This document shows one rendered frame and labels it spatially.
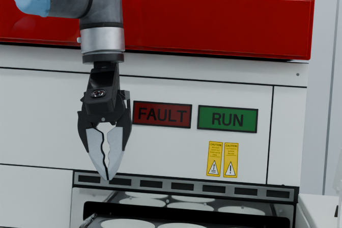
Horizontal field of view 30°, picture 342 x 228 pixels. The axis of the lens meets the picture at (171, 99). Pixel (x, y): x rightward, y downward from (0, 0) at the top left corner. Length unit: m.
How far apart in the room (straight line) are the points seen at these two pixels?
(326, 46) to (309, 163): 0.50
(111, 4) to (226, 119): 0.34
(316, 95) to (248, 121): 1.53
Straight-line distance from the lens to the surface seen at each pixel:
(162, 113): 1.27
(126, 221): 1.22
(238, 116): 1.26
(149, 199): 1.28
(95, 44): 1.07
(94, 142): 1.08
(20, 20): 1.28
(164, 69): 1.27
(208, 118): 1.26
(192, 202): 1.28
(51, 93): 1.31
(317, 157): 2.80
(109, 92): 1.01
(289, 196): 1.29
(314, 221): 1.06
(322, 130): 2.79
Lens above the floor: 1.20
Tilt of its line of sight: 3 degrees down
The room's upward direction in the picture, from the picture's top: 4 degrees clockwise
